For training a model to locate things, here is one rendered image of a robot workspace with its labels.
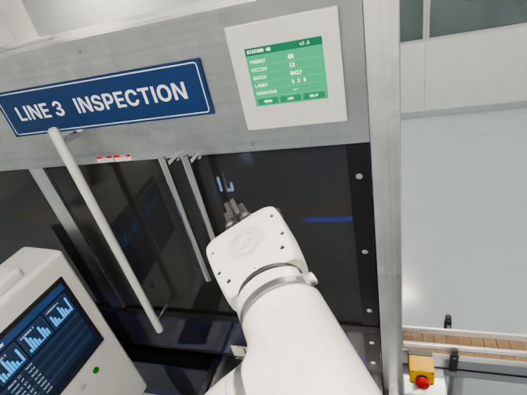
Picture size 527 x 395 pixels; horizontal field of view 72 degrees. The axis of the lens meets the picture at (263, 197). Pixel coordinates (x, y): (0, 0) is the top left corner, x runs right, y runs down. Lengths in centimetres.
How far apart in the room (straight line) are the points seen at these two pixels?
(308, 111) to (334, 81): 8
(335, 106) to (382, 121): 10
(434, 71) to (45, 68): 502
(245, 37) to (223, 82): 11
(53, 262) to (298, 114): 88
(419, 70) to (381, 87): 479
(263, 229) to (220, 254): 6
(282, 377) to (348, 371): 5
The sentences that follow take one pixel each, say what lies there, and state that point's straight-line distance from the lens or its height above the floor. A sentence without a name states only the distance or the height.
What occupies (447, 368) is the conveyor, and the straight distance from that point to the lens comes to 151.
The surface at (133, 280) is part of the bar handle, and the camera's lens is 121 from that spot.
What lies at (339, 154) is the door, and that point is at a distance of 82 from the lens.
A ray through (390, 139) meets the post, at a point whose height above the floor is 180.
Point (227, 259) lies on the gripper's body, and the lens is 41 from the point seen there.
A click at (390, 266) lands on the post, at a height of 145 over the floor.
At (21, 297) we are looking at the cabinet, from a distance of 125.
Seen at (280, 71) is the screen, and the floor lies 197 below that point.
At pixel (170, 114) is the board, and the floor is 191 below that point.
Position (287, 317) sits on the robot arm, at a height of 189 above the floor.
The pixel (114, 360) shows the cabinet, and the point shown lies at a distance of 156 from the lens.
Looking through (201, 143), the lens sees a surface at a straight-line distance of 88.
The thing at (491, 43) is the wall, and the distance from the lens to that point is 562.
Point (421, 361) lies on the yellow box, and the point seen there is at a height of 103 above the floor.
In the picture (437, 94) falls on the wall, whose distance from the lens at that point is 567.
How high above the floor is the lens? 213
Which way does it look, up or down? 31 degrees down
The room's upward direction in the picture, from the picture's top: 14 degrees counter-clockwise
